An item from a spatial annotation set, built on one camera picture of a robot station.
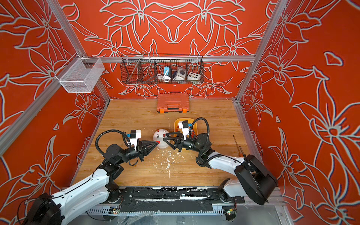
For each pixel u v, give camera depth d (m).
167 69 0.84
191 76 0.95
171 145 0.66
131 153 0.62
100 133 0.52
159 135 0.84
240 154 0.86
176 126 1.00
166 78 0.85
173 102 1.11
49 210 0.40
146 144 0.64
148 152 0.65
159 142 0.67
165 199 0.73
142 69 0.98
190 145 0.66
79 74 0.90
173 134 0.71
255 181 0.41
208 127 0.56
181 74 0.91
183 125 0.64
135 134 0.60
